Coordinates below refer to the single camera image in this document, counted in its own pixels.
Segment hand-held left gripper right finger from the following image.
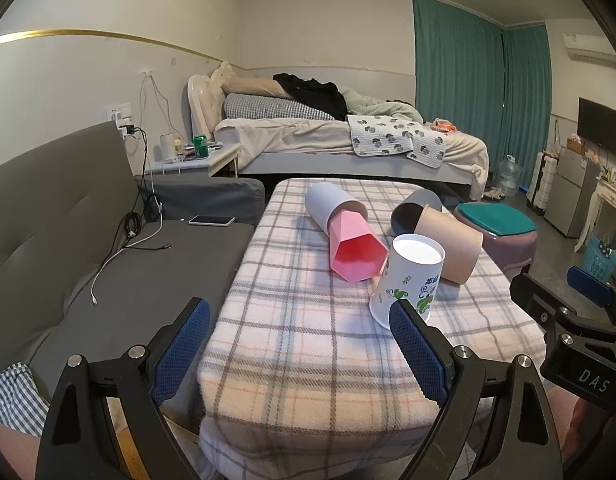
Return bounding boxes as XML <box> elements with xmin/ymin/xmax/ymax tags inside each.
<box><xmin>389</xmin><ymin>299</ymin><xmax>564</xmax><ymax>480</ymax></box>

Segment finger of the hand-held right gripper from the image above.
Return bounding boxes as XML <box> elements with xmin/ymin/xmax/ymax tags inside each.
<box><xmin>566</xmin><ymin>266</ymin><xmax>616</xmax><ymax>331</ymax></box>
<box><xmin>509</xmin><ymin>272</ymin><xmax>580</xmax><ymax>343</ymax></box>

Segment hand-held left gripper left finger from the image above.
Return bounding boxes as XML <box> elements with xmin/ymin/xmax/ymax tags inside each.
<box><xmin>35</xmin><ymin>297</ymin><xmax>212</xmax><ymax>480</ymax></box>

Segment white printed paper cup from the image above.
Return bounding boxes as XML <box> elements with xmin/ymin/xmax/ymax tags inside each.
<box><xmin>369</xmin><ymin>233</ymin><xmax>446</xmax><ymax>331</ymax></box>

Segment brown paper cup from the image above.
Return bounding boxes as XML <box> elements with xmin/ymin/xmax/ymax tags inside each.
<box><xmin>414</xmin><ymin>204</ymin><xmax>484</xmax><ymax>286</ymax></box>

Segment pink faceted cup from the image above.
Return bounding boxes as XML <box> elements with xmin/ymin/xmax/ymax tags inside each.
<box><xmin>328</xmin><ymin>208</ymin><xmax>391</xmax><ymax>284</ymax></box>

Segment grey cup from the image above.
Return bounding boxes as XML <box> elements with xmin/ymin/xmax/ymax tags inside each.
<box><xmin>391</xmin><ymin>189</ymin><xmax>443</xmax><ymax>236</ymax></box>

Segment pale lavender cylinder cup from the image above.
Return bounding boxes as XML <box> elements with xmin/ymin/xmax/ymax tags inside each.
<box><xmin>304</xmin><ymin>182</ymin><xmax>369</xmax><ymax>236</ymax></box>

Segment blue plastic basket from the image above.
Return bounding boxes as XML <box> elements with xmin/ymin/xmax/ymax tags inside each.
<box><xmin>583</xmin><ymin>235</ymin><xmax>616</xmax><ymax>284</ymax></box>

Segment purple stool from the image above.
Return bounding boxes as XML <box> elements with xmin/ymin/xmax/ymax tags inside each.
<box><xmin>453</xmin><ymin>201</ymin><xmax>539</xmax><ymax>272</ymax></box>

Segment white ornate table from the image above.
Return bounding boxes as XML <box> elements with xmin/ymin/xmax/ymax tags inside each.
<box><xmin>573</xmin><ymin>174</ymin><xmax>616</xmax><ymax>257</ymax></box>

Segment grey fridge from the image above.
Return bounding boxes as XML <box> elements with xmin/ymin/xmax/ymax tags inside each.
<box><xmin>544</xmin><ymin>147</ymin><xmax>602</xmax><ymax>239</ymax></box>

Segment teal seat cushion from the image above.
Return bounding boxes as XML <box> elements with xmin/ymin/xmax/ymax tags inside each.
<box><xmin>458</xmin><ymin>201</ymin><xmax>537</xmax><ymax>236</ymax></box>

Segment white suitcase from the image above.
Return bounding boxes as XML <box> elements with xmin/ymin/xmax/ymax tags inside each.
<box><xmin>527</xmin><ymin>152</ymin><xmax>560</xmax><ymax>214</ymax></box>

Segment plaid blanket covered table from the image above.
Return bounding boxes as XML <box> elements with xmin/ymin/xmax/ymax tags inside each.
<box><xmin>197</xmin><ymin>177</ymin><xmax>549</xmax><ymax>480</ymax></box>

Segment clear water bottle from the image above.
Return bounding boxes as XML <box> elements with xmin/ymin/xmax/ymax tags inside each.
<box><xmin>498</xmin><ymin>155</ymin><xmax>522</xmax><ymax>199</ymax></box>

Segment cardboard box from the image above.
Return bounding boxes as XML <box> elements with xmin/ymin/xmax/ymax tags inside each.
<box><xmin>565</xmin><ymin>135</ymin><xmax>595</xmax><ymax>157</ymax></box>

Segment smartphone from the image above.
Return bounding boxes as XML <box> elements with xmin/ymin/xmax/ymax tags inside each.
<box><xmin>188</xmin><ymin>215</ymin><xmax>236</xmax><ymax>228</ymax></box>

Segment black television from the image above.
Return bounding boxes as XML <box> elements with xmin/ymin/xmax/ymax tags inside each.
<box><xmin>578</xmin><ymin>97</ymin><xmax>616</xmax><ymax>162</ymax></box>

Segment checked shorts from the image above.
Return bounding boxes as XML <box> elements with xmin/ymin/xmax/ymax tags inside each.
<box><xmin>0</xmin><ymin>362</ymin><xmax>52</xmax><ymax>439</ymax></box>

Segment narrow green curtain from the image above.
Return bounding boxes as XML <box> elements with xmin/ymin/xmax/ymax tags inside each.
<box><xmin>504</xmin><ymin>23</ymin><xmax>554</xmax><ymax>192</ymax></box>

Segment white nightstand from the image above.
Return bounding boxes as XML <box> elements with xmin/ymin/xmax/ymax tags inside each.
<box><xmin>150</xmin><ymin>142</ymin><xmax>242</xmax><ymax>179</ymax></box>

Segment grey sofa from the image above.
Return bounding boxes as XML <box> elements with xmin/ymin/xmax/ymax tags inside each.
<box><xmin>0</xmin><ymin>121</ymin><xmax>266</xmax><ymax>413</ymax></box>

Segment person's bare leg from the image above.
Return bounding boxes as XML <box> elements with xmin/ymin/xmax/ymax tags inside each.
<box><xmin>0</xmin><ymin>417</ymin><xmax>42</xmax><ymax>480</ymax></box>

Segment leaf printed blanket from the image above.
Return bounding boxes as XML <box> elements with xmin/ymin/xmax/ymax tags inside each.
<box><xmin>347</xmin><ymin>114</ymin><xmax>448</xmax><ymax>169</ymax></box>

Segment white air conditioner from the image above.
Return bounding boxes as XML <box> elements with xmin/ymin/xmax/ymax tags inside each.
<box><xmin>563</xmin><ymin>33</ymin><xmax>616</xmax><ymax>67</ymax></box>

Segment bed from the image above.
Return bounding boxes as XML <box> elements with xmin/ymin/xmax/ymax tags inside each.
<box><xmin>188</xmin><ymin>62</ymin><xmax>490</xmax><ymax>201</ymax></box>

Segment pale green duvet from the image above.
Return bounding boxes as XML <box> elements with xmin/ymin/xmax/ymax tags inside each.
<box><xmin>338</xmin><ymin>85</ymin><xmax>425</xmax><ymax>124</ymax></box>

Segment white power socket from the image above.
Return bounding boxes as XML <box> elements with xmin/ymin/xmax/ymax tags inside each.
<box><xmin>107</xmin><ymin>105</ymin><xmax>135</xmax><ymax>139</ymax></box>

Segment wide green curtain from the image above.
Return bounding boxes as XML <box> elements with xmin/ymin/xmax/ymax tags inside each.
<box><xmin>412</xmin><ymin>0</ymin><xmax>510</xmax><ymax>127</ymax></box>

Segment checked pillow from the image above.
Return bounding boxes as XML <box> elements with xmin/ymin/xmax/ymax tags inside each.
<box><xmin>223</xmin><ymin>92</ymin><xmax>339</xmax><ymax>122</ymax></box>

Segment beige pillow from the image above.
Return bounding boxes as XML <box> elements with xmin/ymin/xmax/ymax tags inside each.
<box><xmin>222</xmin><ymin>77</ymin><xmax>289</xmax><ymax>99</ymax></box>

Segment black clothing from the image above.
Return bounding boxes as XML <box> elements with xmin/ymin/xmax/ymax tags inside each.
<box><xmin>273</xmin><ymin>73</ymin><xmax>350</xmax><ymax>121</ymax></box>

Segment black cable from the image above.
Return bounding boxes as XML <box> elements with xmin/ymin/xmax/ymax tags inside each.
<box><xmin>95</xmin><ymin>127</ymin><xmax>173</xmax><ymax>281</ymax></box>

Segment white wall cable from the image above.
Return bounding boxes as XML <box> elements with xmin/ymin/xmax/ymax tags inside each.
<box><xmin>139</xmin><ymin>72</ymin><xmax>177</xmax><ymax>136</ymax></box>

